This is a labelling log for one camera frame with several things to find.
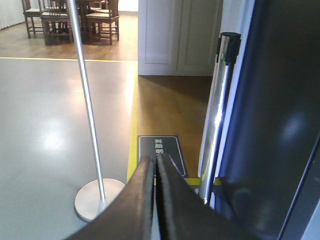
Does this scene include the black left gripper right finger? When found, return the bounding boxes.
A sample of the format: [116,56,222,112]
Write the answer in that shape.
[155,154,256,240]

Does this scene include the wooden dining table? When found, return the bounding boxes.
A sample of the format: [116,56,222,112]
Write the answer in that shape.
[40,0,90,45]

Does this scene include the black floor sign sticker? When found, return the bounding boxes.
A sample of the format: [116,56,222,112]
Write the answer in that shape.
[137,135,189,178]

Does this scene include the white fridge door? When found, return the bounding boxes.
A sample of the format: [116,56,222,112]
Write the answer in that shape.
[213,0,320,240]

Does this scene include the chrome stanchion post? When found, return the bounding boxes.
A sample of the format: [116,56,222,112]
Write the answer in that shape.
[198,32,241,205]

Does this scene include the silver sign stand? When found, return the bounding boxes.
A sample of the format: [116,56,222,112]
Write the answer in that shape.
[67,0,125,222]

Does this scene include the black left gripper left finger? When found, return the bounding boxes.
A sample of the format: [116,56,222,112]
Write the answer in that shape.
[67,156,155,240]

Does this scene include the white panelled cabinet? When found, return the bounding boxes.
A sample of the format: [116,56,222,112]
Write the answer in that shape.
[138,0,223,76]

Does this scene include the wooden chair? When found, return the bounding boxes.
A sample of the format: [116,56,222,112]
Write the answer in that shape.
[21,0,47,39]
[85,0,120,45]

